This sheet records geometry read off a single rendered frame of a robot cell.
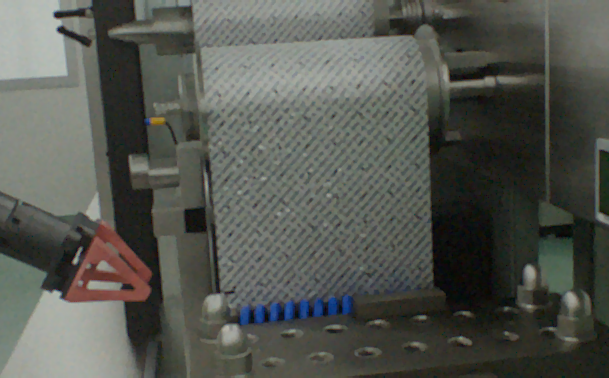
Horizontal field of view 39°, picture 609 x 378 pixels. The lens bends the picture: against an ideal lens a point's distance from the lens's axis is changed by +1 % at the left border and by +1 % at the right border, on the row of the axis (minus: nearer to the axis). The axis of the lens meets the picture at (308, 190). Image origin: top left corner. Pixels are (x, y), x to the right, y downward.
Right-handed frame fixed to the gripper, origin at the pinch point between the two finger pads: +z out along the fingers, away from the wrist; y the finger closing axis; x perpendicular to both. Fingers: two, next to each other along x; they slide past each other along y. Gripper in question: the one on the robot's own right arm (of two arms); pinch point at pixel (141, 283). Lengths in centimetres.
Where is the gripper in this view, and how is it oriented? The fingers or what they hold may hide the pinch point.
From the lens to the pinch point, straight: 91.9
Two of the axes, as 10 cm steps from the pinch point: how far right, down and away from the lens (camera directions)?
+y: 1.6, 1.8, -9.7
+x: 4.6, -8.9, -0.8
